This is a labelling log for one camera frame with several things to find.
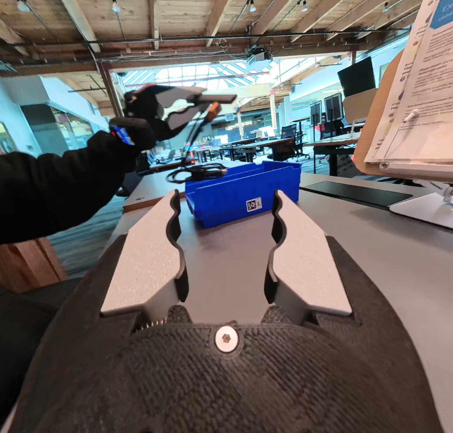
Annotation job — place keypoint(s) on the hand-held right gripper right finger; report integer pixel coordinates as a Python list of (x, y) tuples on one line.
[(308, 266)]

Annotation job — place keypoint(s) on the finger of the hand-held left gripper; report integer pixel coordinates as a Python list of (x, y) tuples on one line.
[(180, 94), (185, 116)]

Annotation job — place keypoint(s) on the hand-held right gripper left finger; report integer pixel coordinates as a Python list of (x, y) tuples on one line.
[(141, 263)]

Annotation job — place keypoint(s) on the dark grey USB hub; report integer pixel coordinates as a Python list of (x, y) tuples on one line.
[(219, 99)]

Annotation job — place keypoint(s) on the blue storage bin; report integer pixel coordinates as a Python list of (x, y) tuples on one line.
[(230, 196)]

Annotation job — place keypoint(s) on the person's left forearm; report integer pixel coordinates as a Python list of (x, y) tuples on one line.
[(53, 185)]

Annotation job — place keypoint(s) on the grey desk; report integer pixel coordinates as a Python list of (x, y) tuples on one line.
[(389, 263)]

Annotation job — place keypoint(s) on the ceiling projector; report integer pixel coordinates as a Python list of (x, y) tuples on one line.
[(258, 55)]

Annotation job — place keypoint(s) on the wooden background table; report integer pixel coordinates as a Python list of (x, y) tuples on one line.
[(329, 143)]

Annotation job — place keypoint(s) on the upright black monitor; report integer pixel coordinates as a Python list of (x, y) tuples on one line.
[(315, 113), (333, 106)]

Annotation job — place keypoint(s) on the small wooden document stand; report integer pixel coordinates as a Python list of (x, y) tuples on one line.
[(359, 107)]

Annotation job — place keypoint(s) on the laminated sheet with blue banner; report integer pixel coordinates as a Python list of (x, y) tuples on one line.
[(435, 86)]

